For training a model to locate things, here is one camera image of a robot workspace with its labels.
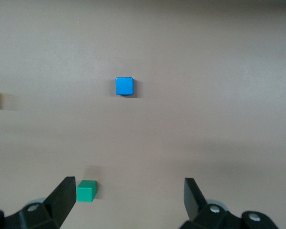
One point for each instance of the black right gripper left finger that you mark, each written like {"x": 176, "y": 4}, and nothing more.
{"x": 59, "y": 202}

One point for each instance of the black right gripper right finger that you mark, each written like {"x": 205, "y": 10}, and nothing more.
{"x": 195, "y": 205}

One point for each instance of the blue wooden cube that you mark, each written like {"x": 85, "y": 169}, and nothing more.
{"x": 124, "y": 86}

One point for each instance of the green wooden cube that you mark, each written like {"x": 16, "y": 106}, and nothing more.
{"x": 85, "y": 192}

